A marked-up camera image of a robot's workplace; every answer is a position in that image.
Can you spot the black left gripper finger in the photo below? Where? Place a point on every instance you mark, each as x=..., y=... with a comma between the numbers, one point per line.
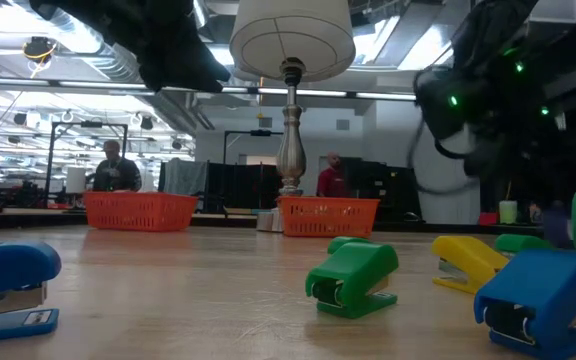
x=183, y=70

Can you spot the orange plastic mesh basket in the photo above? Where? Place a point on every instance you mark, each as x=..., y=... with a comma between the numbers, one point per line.
x=328, y=217
x=140, y=212

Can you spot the green mini stapler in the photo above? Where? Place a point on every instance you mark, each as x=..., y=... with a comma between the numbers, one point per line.
x=520, y=242
x=343, y=242
x=358, y=265

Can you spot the blue mini stapler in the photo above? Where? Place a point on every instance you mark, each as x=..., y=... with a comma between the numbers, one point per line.
x=8, y=265
x=543, y=280

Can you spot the yellow mini stapler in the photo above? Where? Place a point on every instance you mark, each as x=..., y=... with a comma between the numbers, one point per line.
x=468, y=255

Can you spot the blue tape roll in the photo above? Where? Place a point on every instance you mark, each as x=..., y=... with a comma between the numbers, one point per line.
x=558, y=227

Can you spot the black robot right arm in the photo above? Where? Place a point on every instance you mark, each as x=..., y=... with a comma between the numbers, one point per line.
x=508, y=100

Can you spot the grey cloth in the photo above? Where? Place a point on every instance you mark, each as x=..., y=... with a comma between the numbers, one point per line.
x=183, y=175

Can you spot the black gantry stand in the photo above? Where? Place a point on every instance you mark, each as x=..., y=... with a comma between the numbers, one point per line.
x=88, y=124

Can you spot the white shade silver table lamp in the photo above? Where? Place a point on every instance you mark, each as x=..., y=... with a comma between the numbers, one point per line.
x=293, y=40

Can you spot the person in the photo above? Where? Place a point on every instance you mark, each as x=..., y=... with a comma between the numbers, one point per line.
x=332, y=182
x=117, y=175

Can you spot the black partition panel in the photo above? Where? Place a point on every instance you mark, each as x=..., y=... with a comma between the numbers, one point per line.
x=238, y=185

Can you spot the white cylinder shade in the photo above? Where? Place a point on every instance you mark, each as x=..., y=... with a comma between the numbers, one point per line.
x=75, y=180

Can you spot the black cabinet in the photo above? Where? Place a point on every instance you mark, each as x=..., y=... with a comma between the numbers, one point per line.
x=388, y=190

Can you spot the red box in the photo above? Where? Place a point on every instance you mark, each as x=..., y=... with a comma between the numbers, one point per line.
x=488, y=219

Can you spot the pale green cup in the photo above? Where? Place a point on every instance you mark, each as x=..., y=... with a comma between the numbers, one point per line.
x=508, y=212

